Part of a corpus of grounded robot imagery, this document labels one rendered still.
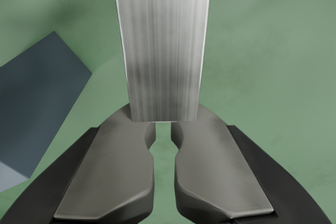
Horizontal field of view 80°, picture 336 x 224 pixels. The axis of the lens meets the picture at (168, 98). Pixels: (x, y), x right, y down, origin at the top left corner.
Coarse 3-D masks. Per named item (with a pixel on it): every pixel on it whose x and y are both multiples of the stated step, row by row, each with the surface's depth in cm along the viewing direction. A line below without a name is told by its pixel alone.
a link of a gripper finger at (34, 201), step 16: (96, 128) 9; (80, 144) 8; (64, 160) 7; (80, 160) 7; (48, 176) 7; (64, 176) 7; (32, 192) 6; (48, 192) 6; (64, 192) 6; (16, 208) 6; (32, 208) 6; (48, 208) 6
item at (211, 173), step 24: (216, 120) 9; (192, 144) 8; (216, 144) 8; (192, 168) 7; (216, 168) 7; (240, 168) 7; (192, 192) 6; (216, 192) 6; (240, 192) 6; (192, 216) 7; (216, 216) 6; (240, 216) 6
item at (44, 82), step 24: (48, 48) 82; (0, 72) 59; (24, 72) 67; (48, 72) 76; (72, 72) 89; (0, 96) 56; (24, 96) 63; (48, 96) 71; (72, 96) 82; (0, 120) 53; (24, 120) 59; (48, 120) 67; (0, 144) 51; (24, 144) 56; (48, 144) 63; (0, 168) 51; (24, 168) 54
